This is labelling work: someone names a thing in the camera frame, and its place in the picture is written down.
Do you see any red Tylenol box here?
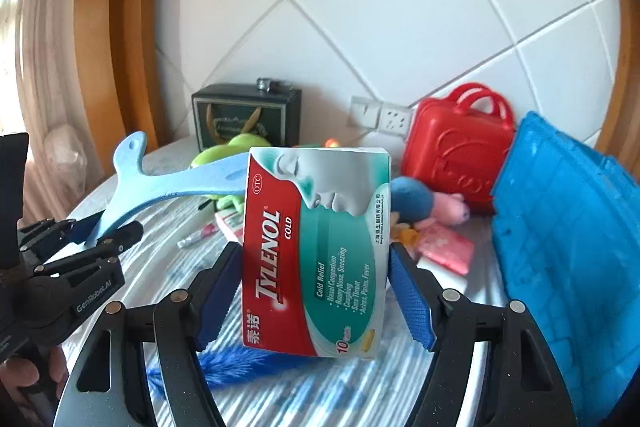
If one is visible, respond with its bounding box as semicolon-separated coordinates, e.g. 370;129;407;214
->
242;147;390;360

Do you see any blue brush with bristles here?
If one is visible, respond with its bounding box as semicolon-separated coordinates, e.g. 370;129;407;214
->
195;343;324;390

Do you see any person left hand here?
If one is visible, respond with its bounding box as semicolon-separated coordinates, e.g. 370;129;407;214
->
0;347;68;404

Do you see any small pink ointment tube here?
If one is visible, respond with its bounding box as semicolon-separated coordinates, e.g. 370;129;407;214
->
177;222;218;249

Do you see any pink white medicine box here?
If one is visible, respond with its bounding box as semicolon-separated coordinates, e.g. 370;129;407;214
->
215;208;244;244

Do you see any white plastic bag roll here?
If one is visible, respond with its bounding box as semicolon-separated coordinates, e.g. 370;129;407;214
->
416;257;468;294

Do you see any white curtain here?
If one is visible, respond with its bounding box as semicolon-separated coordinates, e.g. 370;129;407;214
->
1;0;105;225

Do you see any light green frog plush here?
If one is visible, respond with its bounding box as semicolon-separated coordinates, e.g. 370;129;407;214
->
190;133;271;213

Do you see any pink tissue pack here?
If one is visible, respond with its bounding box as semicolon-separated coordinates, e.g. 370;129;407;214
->
416;222;475;277

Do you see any blue plastic storage crate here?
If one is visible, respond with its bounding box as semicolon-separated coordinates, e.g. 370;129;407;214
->
492;112;639;426

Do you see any black gift box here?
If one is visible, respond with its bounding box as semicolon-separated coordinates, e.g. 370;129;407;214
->
192;77;302;150

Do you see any blue bodied pig plush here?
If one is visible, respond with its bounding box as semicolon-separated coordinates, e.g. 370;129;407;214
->
390;176;471;227

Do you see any dark green plush toy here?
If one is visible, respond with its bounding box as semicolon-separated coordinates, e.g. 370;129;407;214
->
308;139;341;148

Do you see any red toy suitcase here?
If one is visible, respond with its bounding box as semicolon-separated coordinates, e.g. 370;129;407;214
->
400;82;515;215

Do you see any wall switch plate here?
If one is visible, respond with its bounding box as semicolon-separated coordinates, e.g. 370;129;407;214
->
348;96;382;130

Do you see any wall power socket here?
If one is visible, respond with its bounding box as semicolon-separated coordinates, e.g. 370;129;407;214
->
378;102;413;139

